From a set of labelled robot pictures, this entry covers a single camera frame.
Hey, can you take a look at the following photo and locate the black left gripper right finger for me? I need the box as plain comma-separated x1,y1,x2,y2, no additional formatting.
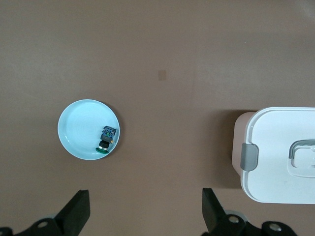
201,188,302,236

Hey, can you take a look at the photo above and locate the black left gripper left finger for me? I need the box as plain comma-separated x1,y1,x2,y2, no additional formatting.
0,189,91,236

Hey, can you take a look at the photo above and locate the light blue round plate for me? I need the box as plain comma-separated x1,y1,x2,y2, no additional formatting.
57,99,121,162

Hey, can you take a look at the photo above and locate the white lunch box grey handle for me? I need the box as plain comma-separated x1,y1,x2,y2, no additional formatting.
231,107,315,205

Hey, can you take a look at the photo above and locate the green push-button switch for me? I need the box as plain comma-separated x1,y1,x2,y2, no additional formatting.
95,125,117,154

